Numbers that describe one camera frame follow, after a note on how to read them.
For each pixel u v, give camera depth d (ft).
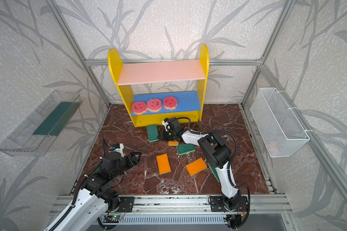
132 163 2.27
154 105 3.16
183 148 3.06
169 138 2.78
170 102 3.21
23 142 1.98
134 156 2.34
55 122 2.05
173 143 3.07
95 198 1.74
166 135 2.81
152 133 3.15
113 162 1.93
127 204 2.42
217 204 2.40
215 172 2.01
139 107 3.12
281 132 2.01
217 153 1.78
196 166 2.86
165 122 2.98
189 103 3.43
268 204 2.47
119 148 2.36
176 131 2.56
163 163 2.92
